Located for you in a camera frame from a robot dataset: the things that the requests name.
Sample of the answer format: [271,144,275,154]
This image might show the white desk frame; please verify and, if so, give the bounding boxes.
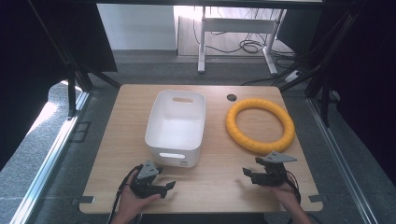
[197,5,287,77]

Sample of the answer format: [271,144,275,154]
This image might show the yellow ring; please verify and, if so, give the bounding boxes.
[225,97,296,156]

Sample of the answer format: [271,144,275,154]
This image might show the black curtain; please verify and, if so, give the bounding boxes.
[306,0,396,188]
[0,0,119,172]

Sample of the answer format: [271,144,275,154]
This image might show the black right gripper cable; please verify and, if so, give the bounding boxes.
[284,169,303,204]

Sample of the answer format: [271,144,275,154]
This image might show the person's right hand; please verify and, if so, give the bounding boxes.
[263,181,303,215]

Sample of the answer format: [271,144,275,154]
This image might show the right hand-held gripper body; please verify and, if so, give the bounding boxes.
[254,150,299,188]

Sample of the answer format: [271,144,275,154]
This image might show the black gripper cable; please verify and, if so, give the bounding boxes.
[284,169,303,204]
[106,163,145,224]

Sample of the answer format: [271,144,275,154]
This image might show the white plastic basket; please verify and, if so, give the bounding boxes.
[144,90,206,169]

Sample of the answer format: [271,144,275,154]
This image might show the black metal stand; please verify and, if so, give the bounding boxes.
[273,6,362,128]
[27,0,122,120]

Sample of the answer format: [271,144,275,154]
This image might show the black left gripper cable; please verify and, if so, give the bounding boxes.
[106,163,145,224]

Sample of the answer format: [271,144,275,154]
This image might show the aluminium rail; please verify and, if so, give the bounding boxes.
[8,91,92,224]
[306,96,380,224]

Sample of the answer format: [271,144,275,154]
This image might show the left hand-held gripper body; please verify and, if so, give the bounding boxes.
[129,160,165,200]

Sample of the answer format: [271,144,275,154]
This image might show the person's left hand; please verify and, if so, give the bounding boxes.
[119,172,163,218]

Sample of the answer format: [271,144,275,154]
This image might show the dark floor outlet cover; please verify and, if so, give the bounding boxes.
[70,120,92,144]

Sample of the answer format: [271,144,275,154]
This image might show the white power strip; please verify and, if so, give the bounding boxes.
[283,69,304,84]

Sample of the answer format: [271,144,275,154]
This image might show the black floor cables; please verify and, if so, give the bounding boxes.
[191,7,297,61]

